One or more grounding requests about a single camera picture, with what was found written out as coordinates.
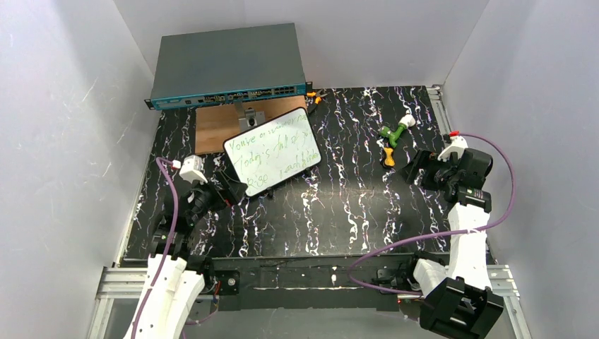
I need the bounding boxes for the orange handled pliers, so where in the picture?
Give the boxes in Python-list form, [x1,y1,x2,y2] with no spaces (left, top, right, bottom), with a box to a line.
[306,90,327,115]

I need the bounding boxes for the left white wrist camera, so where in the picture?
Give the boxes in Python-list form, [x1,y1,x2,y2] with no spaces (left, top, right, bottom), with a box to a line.
[171,155,208,185]

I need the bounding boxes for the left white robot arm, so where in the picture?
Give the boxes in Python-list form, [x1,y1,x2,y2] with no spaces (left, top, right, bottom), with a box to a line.
[125,158,248,338]

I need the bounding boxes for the purple cable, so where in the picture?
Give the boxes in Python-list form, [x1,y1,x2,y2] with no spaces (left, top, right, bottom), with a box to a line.
[130,157,221,339]
[347,133,516,297]

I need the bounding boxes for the green white marker tool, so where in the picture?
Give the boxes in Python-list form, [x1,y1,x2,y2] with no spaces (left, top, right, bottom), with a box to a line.
[379,114,415,148]

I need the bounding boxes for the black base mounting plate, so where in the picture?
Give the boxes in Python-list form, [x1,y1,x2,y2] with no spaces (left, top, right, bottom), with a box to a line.
[212,253,411,311]

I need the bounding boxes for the white whiteboard black frame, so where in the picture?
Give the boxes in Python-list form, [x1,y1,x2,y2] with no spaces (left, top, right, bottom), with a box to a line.
[223,107,322,197]

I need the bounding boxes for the yellow black whiteboard eraser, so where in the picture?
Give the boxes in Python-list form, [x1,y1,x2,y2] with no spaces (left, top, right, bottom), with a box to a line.
[381,147,396,169]

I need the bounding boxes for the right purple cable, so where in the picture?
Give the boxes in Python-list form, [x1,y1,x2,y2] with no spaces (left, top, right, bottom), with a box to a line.
[347,133,516,297]

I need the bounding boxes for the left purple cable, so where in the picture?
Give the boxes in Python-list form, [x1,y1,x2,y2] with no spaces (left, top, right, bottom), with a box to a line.
[130,157,221,339]

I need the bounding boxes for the grey metal stand bracket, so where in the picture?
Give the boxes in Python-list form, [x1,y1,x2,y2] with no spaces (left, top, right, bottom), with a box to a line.
[234,102,266,133]

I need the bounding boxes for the grey network switch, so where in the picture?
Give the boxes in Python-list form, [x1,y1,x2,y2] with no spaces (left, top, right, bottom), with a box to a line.
[145,23,312,110]

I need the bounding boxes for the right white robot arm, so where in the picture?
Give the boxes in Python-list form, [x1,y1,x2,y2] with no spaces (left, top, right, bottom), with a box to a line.
[403,148,504,338]

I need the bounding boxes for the brown wooden board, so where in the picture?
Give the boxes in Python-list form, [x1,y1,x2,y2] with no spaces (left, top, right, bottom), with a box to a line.
[194,96,307,155]

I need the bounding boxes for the aluminium rail frame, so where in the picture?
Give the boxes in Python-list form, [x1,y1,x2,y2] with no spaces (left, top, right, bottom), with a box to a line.
[86,84,532,339]

